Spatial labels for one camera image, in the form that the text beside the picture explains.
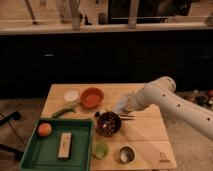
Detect green cup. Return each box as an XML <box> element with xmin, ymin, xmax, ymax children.
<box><xmin>92</xmin><ymin>142</ymin><xmax>109</xmax><ymax>159</ymax></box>

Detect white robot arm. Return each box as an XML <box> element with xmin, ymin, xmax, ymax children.
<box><xmin>124</xmin><ymin>76</ymin><xmax>213</xmax><ymax>140</ymax></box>

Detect dark patterned bowl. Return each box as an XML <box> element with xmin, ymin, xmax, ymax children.
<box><xmin>95</xmin><ymin>112</ymin><xmax>122</xmax><ymax>136</ymax></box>

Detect green vegetable peeler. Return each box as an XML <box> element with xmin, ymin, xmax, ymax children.
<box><xmin>51</xmin><ymin>107</ymin><xmax>76</xmax><ymax>118</ymax></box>

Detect black chopsticks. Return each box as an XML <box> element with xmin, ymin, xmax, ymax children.
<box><xmin>119</xmin><ymin>115</ymin><xmax>135</xmax><ymax>120</ymax></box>

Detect white small bowl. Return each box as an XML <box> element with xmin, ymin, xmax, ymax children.
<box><xmin>64</xmin><ymin>90</ymin><xmax>80</xmax><ymax>106</ymax></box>

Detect black chair base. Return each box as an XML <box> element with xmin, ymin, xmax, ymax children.
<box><xmin>0</xmin><ymin>110</ymin><xmax>25</xmax><ymax>162</ymax></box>

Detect light blue towel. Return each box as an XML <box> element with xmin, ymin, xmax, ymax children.
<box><xmin>112</xmin><ymin>94</ymin><xmax>128</xmax><ymax>113</ymax></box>

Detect green plastic tray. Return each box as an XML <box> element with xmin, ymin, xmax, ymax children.
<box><xmin>20</xmin><ymin>118</ymin><xmax>94</xmax><ymax>171</ymax></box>

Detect red bowl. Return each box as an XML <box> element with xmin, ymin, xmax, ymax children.
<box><xmin>80</xmin><ymin>87</ymin><xmax>104</xmax><ymax>109</ymax></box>

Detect orange fruit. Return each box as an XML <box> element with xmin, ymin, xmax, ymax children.
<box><xmin>38</xmin><ymin>123</ymin><xmax>52</xmax><ymax>137</ymax></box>

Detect wooden block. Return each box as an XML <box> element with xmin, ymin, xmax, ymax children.
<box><xmin>58</xmin><ymin>132</ymin><xmax>72</xmax><ymax>160</ymax></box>

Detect metal cup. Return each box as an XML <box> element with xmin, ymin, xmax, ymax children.
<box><xmin>119</xmin><ymin>146</ymin><xmax>135</xmax><ymax>163</ymax></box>

